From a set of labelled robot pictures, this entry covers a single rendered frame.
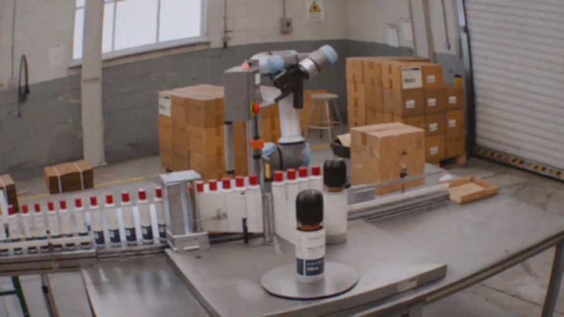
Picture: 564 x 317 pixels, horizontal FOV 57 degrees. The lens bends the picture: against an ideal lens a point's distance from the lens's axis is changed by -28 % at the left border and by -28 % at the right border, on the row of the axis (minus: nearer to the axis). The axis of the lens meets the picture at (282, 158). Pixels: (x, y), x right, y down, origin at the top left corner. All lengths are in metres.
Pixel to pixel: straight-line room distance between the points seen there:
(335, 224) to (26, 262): 1.29
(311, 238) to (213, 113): 4.09
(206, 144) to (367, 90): 1.67
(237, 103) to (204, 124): 3.47
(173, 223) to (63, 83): 5.56
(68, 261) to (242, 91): 1.00
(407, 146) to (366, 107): 3.60
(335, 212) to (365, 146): 0.80
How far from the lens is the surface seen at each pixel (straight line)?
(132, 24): 8.15
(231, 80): 2.56
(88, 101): 7.87
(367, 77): 6.70
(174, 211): 2.39
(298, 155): 3.11
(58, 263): 2.49
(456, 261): 2.36
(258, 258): 2.36
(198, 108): 6.10
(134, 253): 2.51
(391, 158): 3.14
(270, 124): 6.35
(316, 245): 2.05
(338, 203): 2.42
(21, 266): 2.50
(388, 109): 6.51
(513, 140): 7.19
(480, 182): 3.35
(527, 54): 6.87
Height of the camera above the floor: 1.73
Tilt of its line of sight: 13 degrees down
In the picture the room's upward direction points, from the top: 2 degrees counter-clockwise
